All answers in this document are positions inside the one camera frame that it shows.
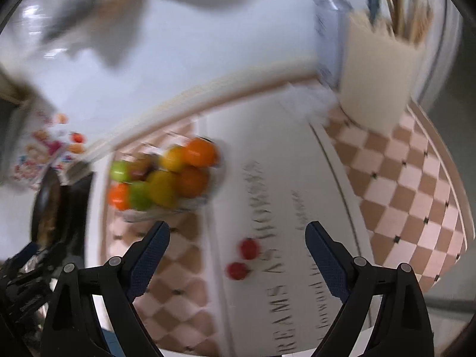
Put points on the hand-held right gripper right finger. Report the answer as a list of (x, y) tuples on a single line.
[(327, 256)]

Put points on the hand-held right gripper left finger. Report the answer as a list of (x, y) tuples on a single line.
[(152, 253)]

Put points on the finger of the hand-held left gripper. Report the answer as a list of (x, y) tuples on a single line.
[(37, 254)]

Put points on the green apple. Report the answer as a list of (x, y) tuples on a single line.
[(119, 171), (140, 195)]

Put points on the oval white patterned plate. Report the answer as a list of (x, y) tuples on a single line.
[(193, 203)]

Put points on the yellow lemon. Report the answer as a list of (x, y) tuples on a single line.
[(161, 189), (173, 158)]

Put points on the orange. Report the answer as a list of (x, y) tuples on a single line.
[(200, 152), (119, 196)]

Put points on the red cherry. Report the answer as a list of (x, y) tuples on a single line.
[(238, 270), (248, 248)]

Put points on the reddish brown round fruit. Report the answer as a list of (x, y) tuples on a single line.
[(191, 181)]

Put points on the dark brown apple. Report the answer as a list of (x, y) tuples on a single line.
[(140, 167)]

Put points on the black glass gas stove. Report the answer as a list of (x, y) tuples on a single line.
[(78, 212)]

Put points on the checkered brown table mat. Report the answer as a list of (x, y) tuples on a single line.
[(409, 193)]

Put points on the cream utensil holder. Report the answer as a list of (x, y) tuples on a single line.
[(379, 81)]

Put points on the grey gas canister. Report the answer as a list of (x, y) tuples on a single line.
[(329, 37)]

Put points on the bundle of wooden chopsticks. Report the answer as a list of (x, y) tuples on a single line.
[(399, 7)]

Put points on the colourful wall sticker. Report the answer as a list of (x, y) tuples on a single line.
[(33, 163)]

